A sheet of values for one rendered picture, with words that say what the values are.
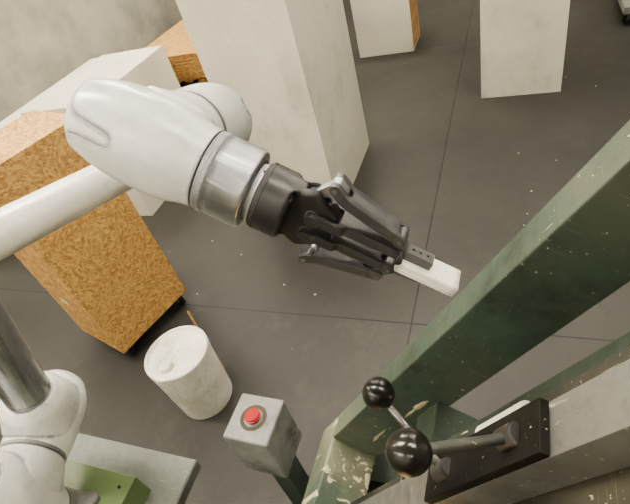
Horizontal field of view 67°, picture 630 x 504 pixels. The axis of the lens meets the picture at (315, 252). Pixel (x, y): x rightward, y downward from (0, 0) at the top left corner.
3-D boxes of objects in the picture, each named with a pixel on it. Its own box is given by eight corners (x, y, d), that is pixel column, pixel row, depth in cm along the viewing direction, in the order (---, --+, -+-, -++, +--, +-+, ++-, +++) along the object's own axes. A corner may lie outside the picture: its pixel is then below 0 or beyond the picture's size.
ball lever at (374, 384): (451, 471, 53) (371, 378, 58) (469, 462, 51) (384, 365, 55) (432, 494, 51) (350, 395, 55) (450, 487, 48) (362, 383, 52)
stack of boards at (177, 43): (223, 25, 751) (213, -5, 723) (282, 14, 713) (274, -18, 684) (141, 98, 588) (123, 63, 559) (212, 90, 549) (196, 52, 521)
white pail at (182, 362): (197, 363, 254) (157, 306, 223) (246, 370, 242) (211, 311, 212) (168, 417, 233) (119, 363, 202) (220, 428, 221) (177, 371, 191)
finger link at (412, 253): (388, 242, 52) (400, 224, 49) (430, 261, 52) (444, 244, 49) (385, 251, 51) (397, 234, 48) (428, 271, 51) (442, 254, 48)
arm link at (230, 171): (221, 175, 58) (266, 196, 58) (185, 224, 52) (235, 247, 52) (233, 114, 51) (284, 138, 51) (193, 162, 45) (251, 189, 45)
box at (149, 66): (152, 150, 467) (101, 55, 405) (207, 147, 443) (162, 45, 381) (91, 215, 400) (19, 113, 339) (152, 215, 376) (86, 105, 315)
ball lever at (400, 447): (499, 421, 45) (372, 437, 40) (523, 407, 42) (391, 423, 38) (516, 463, 43) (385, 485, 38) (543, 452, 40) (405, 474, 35)
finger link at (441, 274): (400, 247, 53) (403, 243, 52) (457, 274, 53) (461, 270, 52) (395, 266, 51) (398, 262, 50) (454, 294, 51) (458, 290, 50)
